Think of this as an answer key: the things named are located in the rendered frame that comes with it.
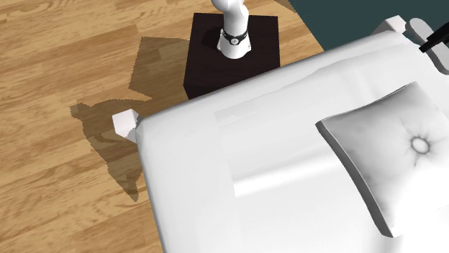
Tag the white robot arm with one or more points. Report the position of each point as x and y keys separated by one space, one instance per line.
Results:
x=233 y=21

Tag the white buttoned pillow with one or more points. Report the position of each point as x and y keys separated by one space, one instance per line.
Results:
x=382 y=147

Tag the dark robot stand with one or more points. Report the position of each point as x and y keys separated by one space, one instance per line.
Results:
x=210 y=70

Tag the white bed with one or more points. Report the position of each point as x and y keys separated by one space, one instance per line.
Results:
x=280 y=140

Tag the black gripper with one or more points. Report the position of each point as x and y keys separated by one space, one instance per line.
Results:
x=436 y=38

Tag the white rounded flat object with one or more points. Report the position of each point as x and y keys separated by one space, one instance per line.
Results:
x=419 y=31

